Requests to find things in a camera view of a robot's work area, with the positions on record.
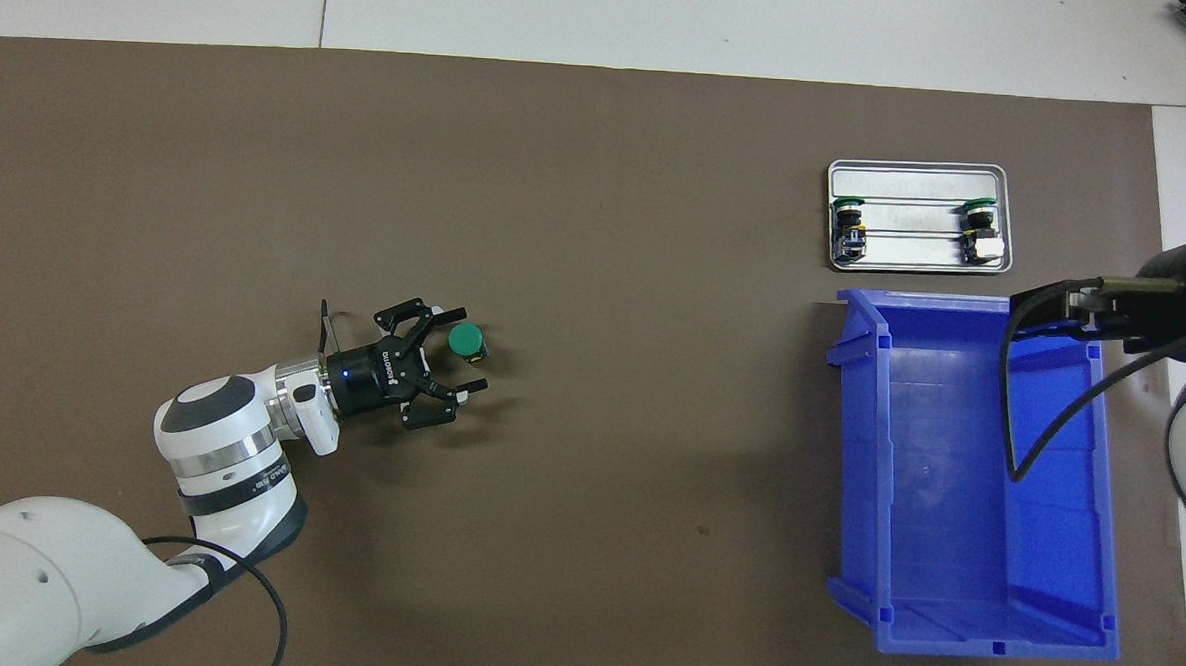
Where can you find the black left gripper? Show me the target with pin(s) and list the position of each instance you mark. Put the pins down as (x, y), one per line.
(371, 378)

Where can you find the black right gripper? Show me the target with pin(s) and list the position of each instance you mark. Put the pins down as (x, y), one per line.
(1165, 308)

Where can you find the green push button switch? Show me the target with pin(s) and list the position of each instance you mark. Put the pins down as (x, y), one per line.
(983, 235)
(848, 229)
(466, 339)

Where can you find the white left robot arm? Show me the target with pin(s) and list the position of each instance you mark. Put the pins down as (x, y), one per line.
(42, 579)

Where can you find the grey metal tray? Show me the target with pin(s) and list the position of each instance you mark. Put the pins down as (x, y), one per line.
(915, 182)

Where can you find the brown table mat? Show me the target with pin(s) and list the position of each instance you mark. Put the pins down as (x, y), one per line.
(608, 224)

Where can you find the blue plastic storage bin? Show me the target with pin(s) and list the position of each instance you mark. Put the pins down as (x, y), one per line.
(944, 549)

